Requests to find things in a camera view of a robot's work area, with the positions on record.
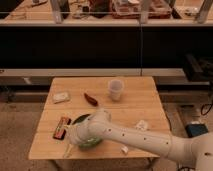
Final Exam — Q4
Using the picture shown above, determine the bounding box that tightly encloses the black box on right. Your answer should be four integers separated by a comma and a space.
183, 54, 213, 82

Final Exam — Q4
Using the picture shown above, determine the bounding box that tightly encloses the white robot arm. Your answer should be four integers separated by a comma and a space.
64, 108, 213, 171

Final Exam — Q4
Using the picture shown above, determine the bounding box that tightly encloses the long metal shelf bench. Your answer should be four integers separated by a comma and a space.
0, 0, 213, 85

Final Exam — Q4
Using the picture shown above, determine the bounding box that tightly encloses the black cable on floor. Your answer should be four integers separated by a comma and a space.
200, 94, 213, 117

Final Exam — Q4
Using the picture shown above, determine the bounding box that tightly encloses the white wrapped soap bar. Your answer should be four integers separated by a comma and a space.
53, 92, 70, 104

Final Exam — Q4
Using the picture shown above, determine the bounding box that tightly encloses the white plastic bottle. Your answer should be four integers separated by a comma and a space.
121, 120, 149, 155

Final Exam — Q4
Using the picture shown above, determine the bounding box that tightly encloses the blue black floor device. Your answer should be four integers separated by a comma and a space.
185, 124, 208, 138

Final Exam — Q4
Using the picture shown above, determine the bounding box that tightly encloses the green ceramic bowl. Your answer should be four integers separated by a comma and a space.
72, 114, 102, 150

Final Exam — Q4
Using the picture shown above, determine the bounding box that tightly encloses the wooden table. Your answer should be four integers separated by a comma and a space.
28, 76, 179, 171

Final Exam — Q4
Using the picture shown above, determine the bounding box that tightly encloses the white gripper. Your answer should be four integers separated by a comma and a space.
63, 123, 90, 158

